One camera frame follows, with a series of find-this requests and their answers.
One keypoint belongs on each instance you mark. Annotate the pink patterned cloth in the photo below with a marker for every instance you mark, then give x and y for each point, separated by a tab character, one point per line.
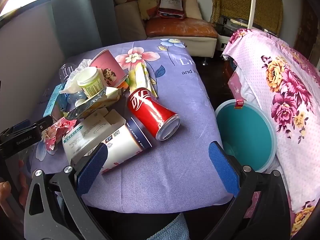
236	85

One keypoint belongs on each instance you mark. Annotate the clear plastic bottle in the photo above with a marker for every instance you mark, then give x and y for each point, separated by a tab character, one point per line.
66	71

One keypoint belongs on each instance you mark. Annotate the red and white bowl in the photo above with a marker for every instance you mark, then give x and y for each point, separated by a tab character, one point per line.
124	83

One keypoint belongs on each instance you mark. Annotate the white cabinet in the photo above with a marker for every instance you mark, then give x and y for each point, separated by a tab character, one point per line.
222	42

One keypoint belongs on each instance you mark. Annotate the yellow pillow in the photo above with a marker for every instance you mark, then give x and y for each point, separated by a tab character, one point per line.
147	5

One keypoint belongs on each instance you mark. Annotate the light blue packet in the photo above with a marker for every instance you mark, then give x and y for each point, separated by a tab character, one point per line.
51	102

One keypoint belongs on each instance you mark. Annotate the blue towel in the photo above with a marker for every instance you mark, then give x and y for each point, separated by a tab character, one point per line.
172	230

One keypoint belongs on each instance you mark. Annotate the beige pillow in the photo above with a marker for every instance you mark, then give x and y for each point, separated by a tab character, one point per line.
193	10

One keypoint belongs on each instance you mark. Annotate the green and white jar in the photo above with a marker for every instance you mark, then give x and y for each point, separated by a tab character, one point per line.
91	85

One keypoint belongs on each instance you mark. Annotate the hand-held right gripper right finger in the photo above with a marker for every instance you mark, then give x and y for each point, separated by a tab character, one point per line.
222	167

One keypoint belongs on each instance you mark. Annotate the teal trash bin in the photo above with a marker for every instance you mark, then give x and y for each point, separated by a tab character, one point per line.
245	132

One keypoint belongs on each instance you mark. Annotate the bottle-shaped pillow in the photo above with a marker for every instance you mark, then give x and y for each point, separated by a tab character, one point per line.
171	2

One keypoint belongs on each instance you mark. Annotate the cream sofa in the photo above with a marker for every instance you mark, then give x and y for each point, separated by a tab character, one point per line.
130	25

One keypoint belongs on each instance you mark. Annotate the grey-blue curtain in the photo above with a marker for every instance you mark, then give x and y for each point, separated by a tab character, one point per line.
82	17

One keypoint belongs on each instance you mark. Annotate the person's left hand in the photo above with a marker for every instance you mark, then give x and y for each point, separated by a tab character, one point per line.
23	180

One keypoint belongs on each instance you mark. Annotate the yellow patterned cloth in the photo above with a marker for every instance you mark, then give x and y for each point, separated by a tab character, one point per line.
230	0

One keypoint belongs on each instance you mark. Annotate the red soda can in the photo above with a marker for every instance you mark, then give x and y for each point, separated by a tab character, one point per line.
147	110

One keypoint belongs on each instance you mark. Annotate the pink floral blanket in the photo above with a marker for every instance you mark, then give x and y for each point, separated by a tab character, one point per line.
287	105

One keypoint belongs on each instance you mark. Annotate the crumpled white tissue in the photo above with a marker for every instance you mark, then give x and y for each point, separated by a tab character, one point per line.
70	86

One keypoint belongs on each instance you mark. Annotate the yellow and orange snack wrapper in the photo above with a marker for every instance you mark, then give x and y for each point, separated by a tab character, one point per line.
100	101

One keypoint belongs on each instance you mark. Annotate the yellow floral napkin pack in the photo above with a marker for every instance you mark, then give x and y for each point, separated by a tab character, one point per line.
142	77

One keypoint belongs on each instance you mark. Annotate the white pipe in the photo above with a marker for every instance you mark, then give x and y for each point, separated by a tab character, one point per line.
252	5

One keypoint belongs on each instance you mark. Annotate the pink candy wrapper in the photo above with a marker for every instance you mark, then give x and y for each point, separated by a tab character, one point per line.
60	130

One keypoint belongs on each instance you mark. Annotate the white medicine box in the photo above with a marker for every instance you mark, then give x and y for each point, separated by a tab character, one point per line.
82	135

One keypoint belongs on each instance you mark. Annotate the white canister with blue band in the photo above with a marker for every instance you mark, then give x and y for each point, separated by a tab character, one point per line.
125	142

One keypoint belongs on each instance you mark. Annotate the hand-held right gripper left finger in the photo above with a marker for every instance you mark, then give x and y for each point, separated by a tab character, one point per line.
92	165

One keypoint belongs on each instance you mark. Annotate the pink paper cup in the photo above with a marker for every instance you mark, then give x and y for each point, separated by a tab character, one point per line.
107	65

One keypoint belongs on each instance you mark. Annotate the small red tag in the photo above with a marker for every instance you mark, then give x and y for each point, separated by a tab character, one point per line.
239	104

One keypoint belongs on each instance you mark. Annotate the black stereo device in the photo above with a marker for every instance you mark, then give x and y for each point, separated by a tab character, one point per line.
235	21

